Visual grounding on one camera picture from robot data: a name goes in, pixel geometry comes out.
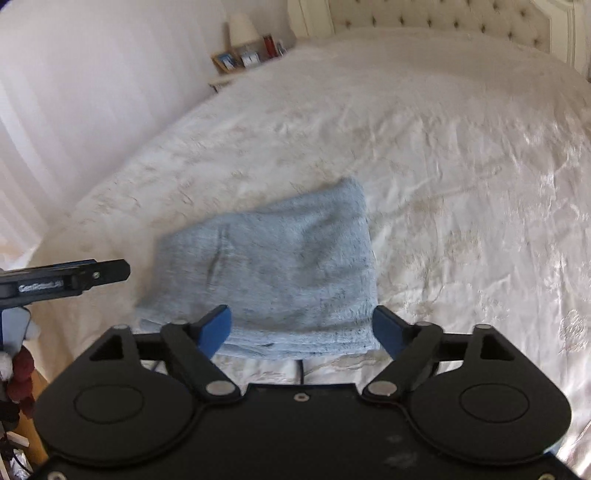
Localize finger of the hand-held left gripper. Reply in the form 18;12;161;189
85;259;131;291

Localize cream tufted headboard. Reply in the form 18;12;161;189
287;0;591;79

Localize grey-blue speckled pants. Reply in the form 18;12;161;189
134;176;382;360

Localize white shade table lamp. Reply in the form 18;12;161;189
228;13;259;48

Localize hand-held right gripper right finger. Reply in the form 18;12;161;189
362;305;509;398

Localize wooden photo frame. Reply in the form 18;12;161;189
211;52;241;75

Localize cream nightstand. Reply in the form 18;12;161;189
208;46;297;94

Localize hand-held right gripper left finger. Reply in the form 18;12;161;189
88;305;242;400

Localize dark red fuzzy cloth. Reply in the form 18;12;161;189
7;345;37;404

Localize bed with white floral bedspread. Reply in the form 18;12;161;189
28;28;591;467

